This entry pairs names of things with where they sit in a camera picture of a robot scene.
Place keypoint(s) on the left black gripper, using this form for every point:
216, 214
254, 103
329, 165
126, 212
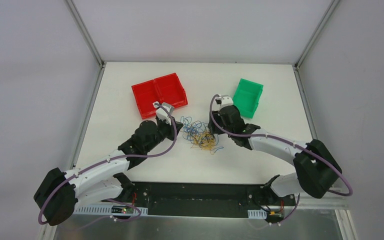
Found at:
171, 126

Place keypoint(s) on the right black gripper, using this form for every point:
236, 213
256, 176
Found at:
217, 124

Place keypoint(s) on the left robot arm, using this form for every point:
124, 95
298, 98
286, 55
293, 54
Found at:
62, 192

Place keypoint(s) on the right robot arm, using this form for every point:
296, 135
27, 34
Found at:
315, 169

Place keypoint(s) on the red double bin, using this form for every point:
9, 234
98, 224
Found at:
164, 89

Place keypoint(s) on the green bin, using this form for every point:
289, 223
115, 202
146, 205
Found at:
246, 97

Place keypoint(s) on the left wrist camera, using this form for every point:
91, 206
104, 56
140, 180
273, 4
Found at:
163, 111

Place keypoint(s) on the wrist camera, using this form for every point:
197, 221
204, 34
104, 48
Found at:
163, 111
224, 101

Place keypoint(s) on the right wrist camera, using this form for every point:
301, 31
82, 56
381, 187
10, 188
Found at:
224, 101

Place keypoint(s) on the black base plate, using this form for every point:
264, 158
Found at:
202, 200

